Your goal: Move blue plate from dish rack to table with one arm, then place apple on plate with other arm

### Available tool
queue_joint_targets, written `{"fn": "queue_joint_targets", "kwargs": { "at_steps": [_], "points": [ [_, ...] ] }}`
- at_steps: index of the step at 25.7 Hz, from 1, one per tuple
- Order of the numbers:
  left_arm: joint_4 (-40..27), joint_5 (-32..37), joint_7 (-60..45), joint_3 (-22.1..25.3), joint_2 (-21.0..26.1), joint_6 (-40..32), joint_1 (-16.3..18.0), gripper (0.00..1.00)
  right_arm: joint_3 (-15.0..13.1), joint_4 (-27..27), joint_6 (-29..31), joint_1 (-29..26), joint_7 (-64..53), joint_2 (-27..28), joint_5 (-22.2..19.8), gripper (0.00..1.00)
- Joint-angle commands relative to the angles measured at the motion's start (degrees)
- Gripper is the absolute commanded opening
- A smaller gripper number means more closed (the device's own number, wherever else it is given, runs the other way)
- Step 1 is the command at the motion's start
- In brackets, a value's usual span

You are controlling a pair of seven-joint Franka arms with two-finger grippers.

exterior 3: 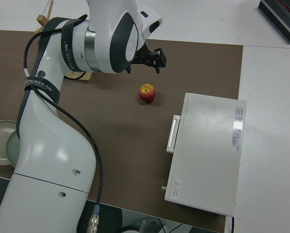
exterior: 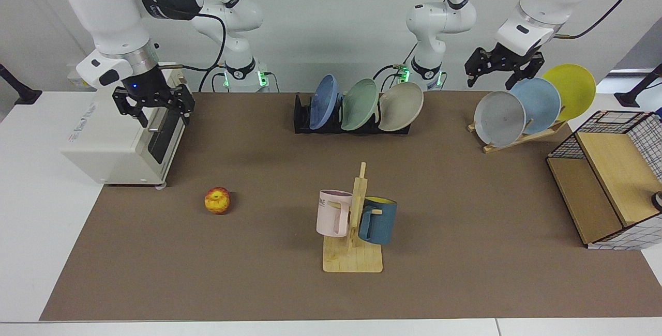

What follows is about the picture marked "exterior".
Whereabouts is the wire basket with wooden floor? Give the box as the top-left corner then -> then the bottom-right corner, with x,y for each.
546,110 -> 662,250

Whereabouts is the yellow plate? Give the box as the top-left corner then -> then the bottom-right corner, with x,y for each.
541,64 -> 597,122

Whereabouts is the pale toaster oven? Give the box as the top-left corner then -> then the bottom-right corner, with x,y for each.
61,62 -> 188,189

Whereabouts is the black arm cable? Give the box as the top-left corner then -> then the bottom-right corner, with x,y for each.
158,11 -> 229,94
556,0 -> 644,40

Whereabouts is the green plate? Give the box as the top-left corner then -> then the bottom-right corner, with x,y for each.
340,78 -> 380,132

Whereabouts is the dark blue mug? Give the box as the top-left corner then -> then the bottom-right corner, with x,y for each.
358,196 -> 398,246

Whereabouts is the beige plate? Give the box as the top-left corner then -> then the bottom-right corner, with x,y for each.
378,82 -> 425,132

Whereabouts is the grey plate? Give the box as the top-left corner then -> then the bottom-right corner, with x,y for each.
474,91 -> 526,148

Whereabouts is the brown table cloth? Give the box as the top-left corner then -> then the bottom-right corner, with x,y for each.
40,91 -> 662,321

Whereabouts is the black dish rack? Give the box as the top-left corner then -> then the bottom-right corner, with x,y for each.
293,93 -> 412,135

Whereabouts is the red yellow apple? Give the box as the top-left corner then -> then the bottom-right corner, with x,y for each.
204,187 -> 231,215

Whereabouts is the wooden plate rack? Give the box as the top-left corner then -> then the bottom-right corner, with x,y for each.
467,119 -> 567,154

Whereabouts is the white power strip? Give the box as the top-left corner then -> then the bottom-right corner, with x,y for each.
67,65 -> 91,88

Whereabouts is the wooden cup stand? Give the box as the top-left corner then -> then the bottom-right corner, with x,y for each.
323,162 -> 384,273

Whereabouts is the light blue plate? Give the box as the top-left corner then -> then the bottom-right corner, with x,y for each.
509,78 -> 562,135

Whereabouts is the pink mug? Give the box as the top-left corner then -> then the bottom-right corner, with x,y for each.
316,189 -> 353,237

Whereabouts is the black stand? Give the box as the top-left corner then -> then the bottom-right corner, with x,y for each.
0,64 -> 43,105
614,64 -> 662,108

